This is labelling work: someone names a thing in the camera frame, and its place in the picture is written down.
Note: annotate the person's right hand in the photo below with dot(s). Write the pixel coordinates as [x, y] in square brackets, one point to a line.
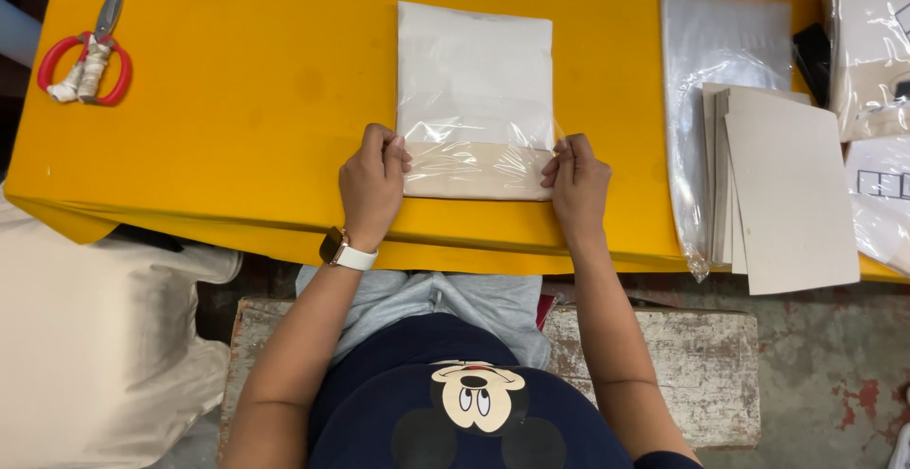
[581, 191]

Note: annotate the person's left hand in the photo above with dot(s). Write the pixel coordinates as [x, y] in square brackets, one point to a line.
[370, 191]

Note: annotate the clear plastic packing bag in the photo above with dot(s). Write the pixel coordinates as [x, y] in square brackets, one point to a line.
[475, 70]

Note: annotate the smartwatch with white band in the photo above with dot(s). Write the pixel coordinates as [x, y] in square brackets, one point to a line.
[345, 252]

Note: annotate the folded beige cloth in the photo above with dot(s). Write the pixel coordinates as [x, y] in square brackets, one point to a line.
[476, 170]

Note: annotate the small red item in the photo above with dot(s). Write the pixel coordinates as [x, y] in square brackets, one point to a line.
[544, 310]

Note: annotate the light grey shorts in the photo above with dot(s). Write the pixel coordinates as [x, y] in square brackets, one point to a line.
[426, 305]

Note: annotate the yellow table cover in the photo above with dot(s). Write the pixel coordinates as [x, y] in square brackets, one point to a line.
[249, 135]

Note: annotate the stack of clear plastic bags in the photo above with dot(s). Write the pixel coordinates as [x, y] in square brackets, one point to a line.
[711, 42]

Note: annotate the worn white wooden bench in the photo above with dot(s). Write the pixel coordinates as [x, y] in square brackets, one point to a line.
[675, 369]

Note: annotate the stack of grey cardboard sheets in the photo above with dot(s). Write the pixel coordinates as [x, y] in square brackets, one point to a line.
[789, 191]

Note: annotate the navy cartoon print shirt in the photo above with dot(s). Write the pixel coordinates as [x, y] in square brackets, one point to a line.
[455, 412]

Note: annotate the black object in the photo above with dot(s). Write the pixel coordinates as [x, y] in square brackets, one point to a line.
[812, 60]

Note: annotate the bagged white printed cloth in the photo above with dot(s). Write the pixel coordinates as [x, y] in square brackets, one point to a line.
[881, 199]

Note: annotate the heap of cream fabric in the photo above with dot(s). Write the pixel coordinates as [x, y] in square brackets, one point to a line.
[92, 348]

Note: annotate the pile of bagged beige cloths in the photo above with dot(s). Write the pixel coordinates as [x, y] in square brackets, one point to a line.
[871, 49]

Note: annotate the white object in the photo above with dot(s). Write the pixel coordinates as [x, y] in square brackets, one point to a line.
[901, 447]

